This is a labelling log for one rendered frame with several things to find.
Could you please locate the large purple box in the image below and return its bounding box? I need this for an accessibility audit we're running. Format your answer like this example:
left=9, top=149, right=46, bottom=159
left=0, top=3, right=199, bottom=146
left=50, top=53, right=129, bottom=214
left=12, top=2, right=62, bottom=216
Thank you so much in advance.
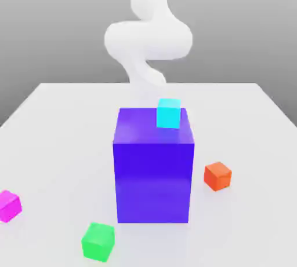
left=112, top=107, right=195, bottom=224

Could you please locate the small cyan cube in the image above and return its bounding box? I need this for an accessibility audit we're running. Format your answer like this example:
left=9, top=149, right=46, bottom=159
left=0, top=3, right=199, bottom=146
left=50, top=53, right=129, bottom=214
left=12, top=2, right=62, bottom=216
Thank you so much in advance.
left=156, top=98, right=182, bottom=130

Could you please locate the small orange cube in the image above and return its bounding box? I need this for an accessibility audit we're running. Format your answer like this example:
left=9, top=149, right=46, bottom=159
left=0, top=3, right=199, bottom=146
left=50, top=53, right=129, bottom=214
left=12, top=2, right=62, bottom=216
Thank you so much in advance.
left=203, top=161, right=233, bottom=192

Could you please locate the small green cube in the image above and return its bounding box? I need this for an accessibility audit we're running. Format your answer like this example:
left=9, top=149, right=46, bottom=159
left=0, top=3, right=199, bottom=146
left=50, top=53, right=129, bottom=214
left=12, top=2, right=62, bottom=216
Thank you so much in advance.
left=81, top=222, right=116, bottom=264

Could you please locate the small magenta cube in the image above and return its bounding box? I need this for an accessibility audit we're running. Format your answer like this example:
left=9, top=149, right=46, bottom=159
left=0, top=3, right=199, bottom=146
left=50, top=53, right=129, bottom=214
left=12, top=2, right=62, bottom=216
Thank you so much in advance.
left=0, top=189, right=23, bottom=224

